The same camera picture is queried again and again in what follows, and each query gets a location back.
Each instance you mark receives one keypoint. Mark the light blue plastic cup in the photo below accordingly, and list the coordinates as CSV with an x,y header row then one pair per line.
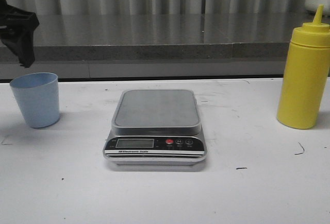
x,y
37,96

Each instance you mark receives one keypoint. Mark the silver electronic kitchen scale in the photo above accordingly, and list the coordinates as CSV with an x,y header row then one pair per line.
x,y
156,127

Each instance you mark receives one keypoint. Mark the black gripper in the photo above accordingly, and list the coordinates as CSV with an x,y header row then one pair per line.
x,y
17,32

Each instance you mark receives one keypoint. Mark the yellow squeeze bottle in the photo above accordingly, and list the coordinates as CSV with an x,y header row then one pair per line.
x,y
305,75

